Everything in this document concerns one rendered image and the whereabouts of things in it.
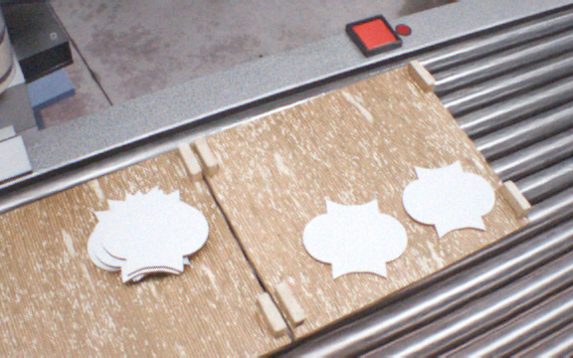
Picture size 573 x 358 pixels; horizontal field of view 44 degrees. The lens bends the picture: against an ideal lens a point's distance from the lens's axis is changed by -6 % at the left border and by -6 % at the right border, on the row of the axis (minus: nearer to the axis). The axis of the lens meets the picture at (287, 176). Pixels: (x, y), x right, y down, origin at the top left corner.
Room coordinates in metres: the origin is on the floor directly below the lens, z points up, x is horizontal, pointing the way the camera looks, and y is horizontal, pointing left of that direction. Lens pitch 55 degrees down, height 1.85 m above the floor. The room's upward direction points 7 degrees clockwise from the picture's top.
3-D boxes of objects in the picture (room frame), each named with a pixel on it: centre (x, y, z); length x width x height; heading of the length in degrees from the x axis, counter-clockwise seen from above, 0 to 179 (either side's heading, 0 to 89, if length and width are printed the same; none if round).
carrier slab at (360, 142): (0.63, -0.11, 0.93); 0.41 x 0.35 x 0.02; 124
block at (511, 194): (0.63, -0.35, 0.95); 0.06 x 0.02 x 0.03; 34
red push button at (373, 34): (0.96, -0.12, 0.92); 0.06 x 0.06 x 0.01; 32
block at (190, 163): (0.62, 0.15, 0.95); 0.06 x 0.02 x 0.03; 33
